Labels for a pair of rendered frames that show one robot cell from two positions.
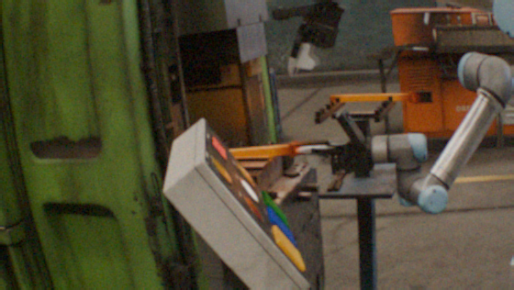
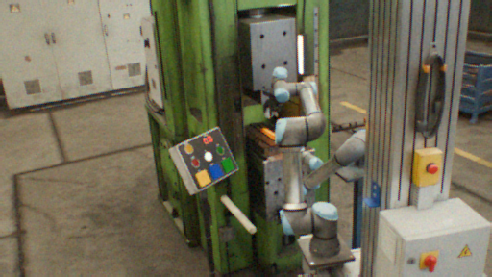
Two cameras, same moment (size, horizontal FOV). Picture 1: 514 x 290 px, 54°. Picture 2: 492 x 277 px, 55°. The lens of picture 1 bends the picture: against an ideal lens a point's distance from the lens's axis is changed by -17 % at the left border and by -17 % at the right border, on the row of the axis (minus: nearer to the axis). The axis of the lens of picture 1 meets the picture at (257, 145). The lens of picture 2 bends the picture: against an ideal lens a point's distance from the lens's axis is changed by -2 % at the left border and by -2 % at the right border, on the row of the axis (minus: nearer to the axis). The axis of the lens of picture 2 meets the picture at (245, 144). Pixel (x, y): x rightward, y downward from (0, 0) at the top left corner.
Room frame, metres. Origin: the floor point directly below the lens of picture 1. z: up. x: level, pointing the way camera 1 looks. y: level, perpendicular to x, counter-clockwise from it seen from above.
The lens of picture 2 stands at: (-0.58, -1.88, 2.19)
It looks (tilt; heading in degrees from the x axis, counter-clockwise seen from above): 23 degrees down; 45
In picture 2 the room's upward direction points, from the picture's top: 4 degrees counter-clockwise
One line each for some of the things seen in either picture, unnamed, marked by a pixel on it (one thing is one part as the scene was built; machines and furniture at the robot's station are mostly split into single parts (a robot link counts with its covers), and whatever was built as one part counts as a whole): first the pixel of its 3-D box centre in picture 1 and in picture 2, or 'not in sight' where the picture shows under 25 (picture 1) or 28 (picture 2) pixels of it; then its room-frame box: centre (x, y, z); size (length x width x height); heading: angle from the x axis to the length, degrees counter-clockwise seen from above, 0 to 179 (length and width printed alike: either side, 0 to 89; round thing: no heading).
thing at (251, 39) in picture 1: (183, 50); (260, 87); (1.64, 0.17, 1.32); 0.42 x 0.20 x 0.10; 68
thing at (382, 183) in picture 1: (364, 177); (360, 165); (2.01, -0.37, 0.75); 0.40 x 0.30 x 0.02; 154
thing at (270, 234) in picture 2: not in sight; (273, 225); (1.70, 0.16, 0.23); 0.55 x 0.37 x 0.47; 68
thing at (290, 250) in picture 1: (286, 250); (203, 178); (0.92, -0.03, 1.01); 0.07 x 0.05 x 0.07; 3
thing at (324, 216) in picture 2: not in sight; (323, 218); (1.01, -0.77, 0.98); 0.13 x 0.12 x 0.14; 136
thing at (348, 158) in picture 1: (351, 154); not in sight; (1.50, -0.25, 0.99); 0.12 x 0.08 x 0.09; 68
